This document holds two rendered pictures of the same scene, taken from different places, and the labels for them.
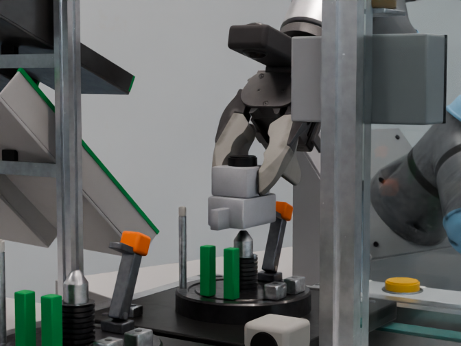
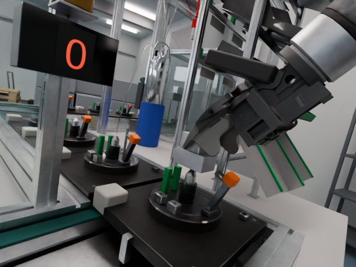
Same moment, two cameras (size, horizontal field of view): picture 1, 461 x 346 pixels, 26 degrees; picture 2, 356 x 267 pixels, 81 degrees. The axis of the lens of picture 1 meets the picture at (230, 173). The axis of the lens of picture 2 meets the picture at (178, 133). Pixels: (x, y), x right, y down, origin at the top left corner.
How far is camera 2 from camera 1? 109 cm
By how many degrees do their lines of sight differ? 96
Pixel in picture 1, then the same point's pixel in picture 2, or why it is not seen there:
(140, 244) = (130, 138)
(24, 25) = (234, 78)
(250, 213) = (179, 156)
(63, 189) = not seen: hidden behind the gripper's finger
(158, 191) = not seen: outside the picture
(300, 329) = (100, 194)
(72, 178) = not seen: hidden behind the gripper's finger
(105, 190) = (255, 154)
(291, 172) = (204, 144)
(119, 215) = (259, 170)
